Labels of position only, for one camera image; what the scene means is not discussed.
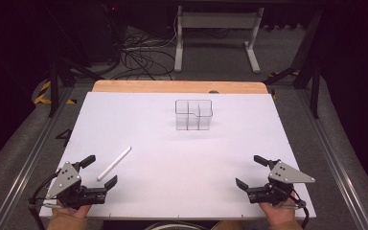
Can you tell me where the black metal stand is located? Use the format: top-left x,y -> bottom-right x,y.
43,3 -> 106,119
262,6 -> 324,120

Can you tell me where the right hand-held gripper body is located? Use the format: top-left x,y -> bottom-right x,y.
246,159 -> 316,207

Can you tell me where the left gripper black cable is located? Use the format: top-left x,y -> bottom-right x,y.
28,170 -> 61,230

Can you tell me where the person's left hand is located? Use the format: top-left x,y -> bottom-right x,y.
56,198 -> 92,220

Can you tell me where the yellow black hazard tape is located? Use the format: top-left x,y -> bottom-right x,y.
33,80 -> 78,105

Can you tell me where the person's right hand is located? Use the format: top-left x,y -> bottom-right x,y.
258,191 -> 297,227

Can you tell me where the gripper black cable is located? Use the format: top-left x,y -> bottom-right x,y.
288,188 -> 311,230
28,170 -> 61,230

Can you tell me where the wooden table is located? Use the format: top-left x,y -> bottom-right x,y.
91,80 -> 269,95

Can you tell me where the black cable bundle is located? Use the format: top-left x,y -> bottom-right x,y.
108,12 -> 177,81

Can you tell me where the clear plastic divided container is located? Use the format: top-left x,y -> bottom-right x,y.
174,99 -> 214,131

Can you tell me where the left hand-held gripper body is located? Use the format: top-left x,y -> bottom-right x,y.
44,161 -> 107,211

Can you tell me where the white table mat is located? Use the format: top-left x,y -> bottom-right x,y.
38,91 -> 317,220

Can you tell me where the white metal stand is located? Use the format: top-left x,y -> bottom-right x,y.
173,5 -> 265,75

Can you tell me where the white stick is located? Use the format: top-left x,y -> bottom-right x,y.
96,146 -> 132,182

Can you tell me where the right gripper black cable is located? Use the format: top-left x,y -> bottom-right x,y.
288,188 -> 311,230

